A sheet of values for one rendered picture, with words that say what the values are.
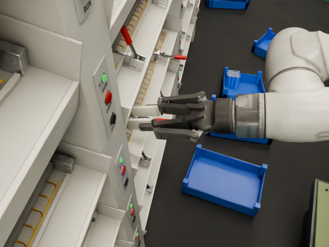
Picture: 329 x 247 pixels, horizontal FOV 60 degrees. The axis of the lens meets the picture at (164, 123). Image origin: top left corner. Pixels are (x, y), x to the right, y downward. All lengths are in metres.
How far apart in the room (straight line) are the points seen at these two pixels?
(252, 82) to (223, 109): 1.12
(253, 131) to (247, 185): 0.71
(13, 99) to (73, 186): 0.19
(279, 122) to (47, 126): 0.41
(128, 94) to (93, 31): 0.24
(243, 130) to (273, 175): 0.78
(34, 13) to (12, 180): 0.14
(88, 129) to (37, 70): 0.10
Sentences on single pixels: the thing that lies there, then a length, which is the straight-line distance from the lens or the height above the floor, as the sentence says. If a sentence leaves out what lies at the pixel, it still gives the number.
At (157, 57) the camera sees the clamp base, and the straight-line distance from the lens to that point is 0.92.
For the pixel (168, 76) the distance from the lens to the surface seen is 1.16.
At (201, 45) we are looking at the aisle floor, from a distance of 1.92.
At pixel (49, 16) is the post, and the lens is 0.28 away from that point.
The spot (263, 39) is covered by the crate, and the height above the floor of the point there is 0.02.
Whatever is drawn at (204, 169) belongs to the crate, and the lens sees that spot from 1.27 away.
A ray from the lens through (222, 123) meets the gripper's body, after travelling 0.57.
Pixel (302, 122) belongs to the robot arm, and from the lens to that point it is 0.55.
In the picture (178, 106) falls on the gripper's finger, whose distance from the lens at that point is 0.62.
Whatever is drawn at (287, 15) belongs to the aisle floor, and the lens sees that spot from 2.39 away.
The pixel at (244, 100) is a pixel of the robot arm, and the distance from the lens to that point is 0.57.
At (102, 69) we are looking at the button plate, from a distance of 0.36.
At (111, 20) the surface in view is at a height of 0.88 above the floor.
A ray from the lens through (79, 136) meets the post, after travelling 0.40.
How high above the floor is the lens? 1.08
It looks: 50 degrees down
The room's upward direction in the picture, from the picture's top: straight up
